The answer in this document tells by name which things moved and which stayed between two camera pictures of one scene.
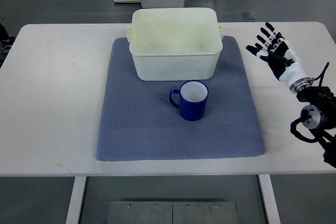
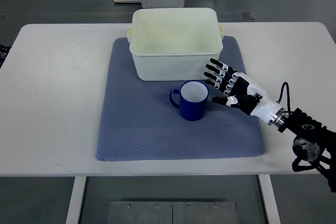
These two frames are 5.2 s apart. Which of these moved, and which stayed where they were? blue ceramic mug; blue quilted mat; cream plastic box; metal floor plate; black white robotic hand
Moved: black white robotic hand
Stayed: blue quilted mat; cream plastic box; blue ceramic mug; metal floor plate
